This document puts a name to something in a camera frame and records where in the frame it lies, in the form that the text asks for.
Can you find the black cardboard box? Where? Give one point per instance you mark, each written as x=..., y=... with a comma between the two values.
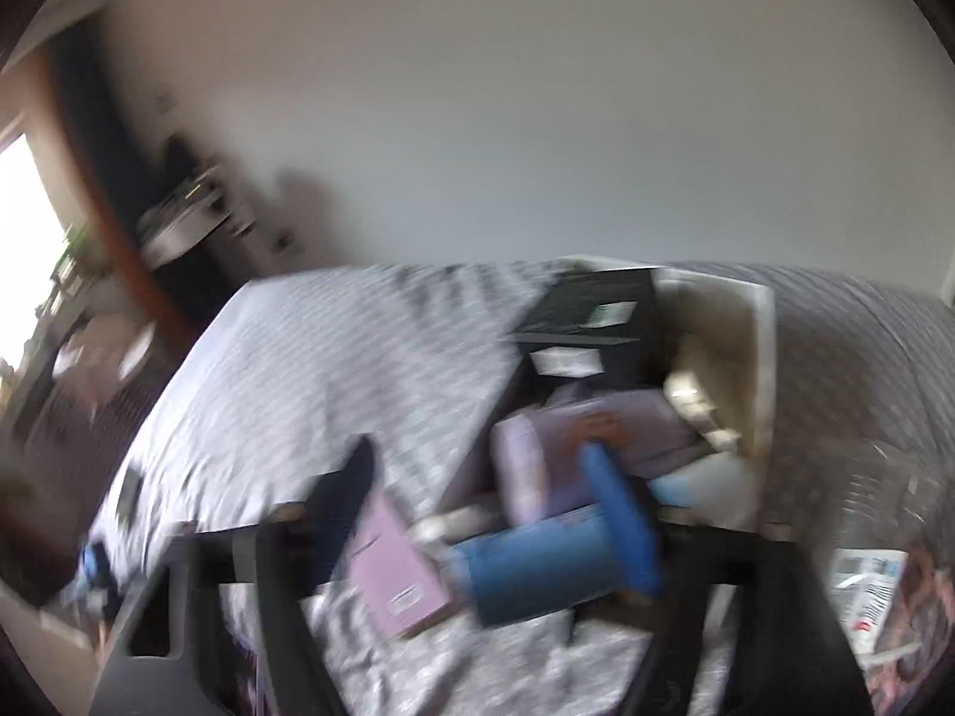
x=582, y=306

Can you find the green potted plant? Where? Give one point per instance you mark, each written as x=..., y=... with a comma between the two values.
x=82, y=246

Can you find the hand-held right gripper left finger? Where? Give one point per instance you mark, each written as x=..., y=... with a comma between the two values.
x=347, y=496

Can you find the white shelf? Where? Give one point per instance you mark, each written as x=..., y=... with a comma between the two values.
x=179, y=231

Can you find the grey patterned bedsheet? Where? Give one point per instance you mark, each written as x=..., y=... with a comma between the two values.
x=298, y=358

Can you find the printed paper packet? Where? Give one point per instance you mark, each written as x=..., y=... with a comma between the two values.
x=865, y=589

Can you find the purple mug with tiger print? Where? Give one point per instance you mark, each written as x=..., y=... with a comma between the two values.
x=537, y=455

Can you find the white storage box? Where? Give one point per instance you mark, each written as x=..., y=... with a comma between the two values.
x=753, y=358

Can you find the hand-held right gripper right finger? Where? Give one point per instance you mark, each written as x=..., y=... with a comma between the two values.
x=619, y=529

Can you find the blue and white tube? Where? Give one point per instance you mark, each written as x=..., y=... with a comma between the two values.
x=522, y=567

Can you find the clear plastic package with label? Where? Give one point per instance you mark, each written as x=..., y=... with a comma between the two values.
x=921, y=611

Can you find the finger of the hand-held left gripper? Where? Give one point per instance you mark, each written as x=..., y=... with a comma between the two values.
x=95, y=563

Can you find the purple cardboard box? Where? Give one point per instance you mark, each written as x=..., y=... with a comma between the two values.
x=395, y=574

